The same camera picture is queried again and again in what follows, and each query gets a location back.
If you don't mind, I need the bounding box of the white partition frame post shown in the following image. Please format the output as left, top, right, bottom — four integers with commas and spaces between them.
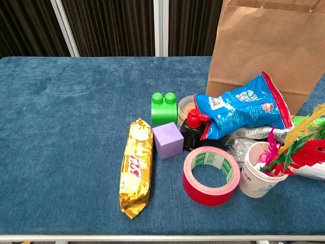
153, 0, 170, 57
50, 0, 81, 57

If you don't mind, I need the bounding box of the small red black toy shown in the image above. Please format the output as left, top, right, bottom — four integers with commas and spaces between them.
180, 108, 210, 152

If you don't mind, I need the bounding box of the dark pleated curtain panel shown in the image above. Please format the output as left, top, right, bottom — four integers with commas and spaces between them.
0, 0, 71, 59
61, 0, 155, 57
169, 0, 223, 57

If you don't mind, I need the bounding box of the white paper cup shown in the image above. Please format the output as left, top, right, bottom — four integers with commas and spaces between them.
238, 141, 293, 199

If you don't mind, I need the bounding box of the blue tablecloth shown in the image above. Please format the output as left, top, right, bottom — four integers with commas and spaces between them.
0, 56, 325, 236

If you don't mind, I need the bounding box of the green toy building block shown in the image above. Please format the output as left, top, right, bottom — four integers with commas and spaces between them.
151, 92, 178, 126

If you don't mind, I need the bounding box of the red tape roll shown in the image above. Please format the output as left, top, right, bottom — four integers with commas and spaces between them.
182, 146, 241, 206

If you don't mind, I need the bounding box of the green snack bag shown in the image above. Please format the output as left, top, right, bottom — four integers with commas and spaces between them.
228, 115, 325, 140

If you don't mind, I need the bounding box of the brown paper bag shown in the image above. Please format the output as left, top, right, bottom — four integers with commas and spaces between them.
206, 0, 325, 115

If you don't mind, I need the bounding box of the colourful feather shuttlecock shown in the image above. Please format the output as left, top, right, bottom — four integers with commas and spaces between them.
257, 103, 325, 177

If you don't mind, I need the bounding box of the purple cube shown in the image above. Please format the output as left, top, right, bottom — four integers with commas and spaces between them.
152, 121, 184, 160

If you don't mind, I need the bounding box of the gold foil cookie package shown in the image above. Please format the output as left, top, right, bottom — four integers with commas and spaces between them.
118, 117, 154, 220

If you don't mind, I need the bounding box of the blue snack bag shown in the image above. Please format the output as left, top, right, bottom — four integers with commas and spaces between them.
194, 71, 293, 140

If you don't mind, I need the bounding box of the clear pack of straws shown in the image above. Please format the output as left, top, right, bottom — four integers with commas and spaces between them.
223, 137, 325, 181

